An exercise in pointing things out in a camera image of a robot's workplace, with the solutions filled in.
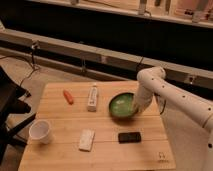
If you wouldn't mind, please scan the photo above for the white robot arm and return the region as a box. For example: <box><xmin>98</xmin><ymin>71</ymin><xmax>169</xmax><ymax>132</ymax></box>
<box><xmin>132</xmin><ymin>67</ymin><xmax>213</xmax><ymax>171</ymax></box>

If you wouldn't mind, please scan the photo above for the green ceramic bowl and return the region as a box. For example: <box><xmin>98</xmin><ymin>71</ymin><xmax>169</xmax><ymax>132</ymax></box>
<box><xmin>108</xmin><ymin>92</ymin><xmax>137</xmax><ymax>119</ymax></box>

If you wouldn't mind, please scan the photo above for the black floor cable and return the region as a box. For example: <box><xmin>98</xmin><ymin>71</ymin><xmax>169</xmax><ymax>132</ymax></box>
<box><xmin>0</xmin><ymin>54</ymin><xmax>42</xmax><ymax>88</ymax></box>

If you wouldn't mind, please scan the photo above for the white paper cup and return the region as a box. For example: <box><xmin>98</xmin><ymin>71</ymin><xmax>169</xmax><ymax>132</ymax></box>
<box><xmin>29</xmin><ymin>120</ymin><xmax>53</xmax><ymax>144</ymax></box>

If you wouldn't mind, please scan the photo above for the orange carrot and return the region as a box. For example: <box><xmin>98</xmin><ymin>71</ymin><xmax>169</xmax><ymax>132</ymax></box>
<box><xmin>63</xmin><ymin>90</ymin><xmax>74</xmax><ymax>105</ymax></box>

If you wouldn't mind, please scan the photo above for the white remote control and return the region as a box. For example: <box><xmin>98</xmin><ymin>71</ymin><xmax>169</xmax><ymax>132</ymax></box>
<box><xmin>87</xmin><ymin>83</ymin><xmax>98</xmax><ymax>112</ymax></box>

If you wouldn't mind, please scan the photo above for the white rectangular box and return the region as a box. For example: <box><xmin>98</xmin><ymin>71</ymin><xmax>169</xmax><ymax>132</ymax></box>
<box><xmin>79</xmin><ymin>129</ymin><xmax>95</xmax><ymax>152</ymax></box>

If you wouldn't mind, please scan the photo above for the black smartphone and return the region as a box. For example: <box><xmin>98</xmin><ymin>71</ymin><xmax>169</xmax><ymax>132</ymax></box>
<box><xmin>118</xmin><ymin>132</ymin><xmax>141</xmax><ymax>143</ymax></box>

